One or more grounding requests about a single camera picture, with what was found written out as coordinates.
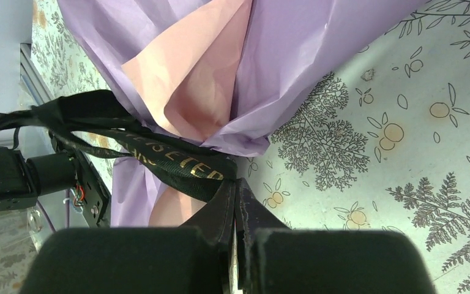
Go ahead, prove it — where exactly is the floral tablecloth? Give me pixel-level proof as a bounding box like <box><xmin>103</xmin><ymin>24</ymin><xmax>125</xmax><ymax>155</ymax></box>
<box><xmin>0</xmin><ymin>0</ymin><xmax>470</xmax><ymax>294</ymax></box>

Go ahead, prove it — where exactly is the pink purple wrapping paper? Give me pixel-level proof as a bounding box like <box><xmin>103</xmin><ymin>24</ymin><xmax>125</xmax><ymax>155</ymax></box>
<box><xmin>56</xmin><ymin>0</ymin><xmax>427</xmax><ymax>228</ymax></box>

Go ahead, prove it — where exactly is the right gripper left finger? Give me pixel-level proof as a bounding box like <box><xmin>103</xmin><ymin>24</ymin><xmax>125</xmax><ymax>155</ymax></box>
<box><xmin>20</xmin><ymin>181</ymin><xmax>235</xmax><ymax>293</ymax></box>

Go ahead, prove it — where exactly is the black ribbon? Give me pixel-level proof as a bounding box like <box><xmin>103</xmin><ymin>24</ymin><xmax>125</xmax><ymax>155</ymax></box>
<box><xmin>0</xmin><ymin>89</ymin><xmax>237</xmax><ymax>202</ymax></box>

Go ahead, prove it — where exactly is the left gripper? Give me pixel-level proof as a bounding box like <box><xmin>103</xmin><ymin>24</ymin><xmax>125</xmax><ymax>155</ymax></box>
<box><xmin>0</xmin><ymin>138</ymin><xmax>111</xmax><ymax>227</ymax></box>

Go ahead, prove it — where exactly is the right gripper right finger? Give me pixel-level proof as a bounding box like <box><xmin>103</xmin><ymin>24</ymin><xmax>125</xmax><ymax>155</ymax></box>
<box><xmin>234</xmin><ymin>178</ymin><xmax>435</xmax><ymax>293</ymax></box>

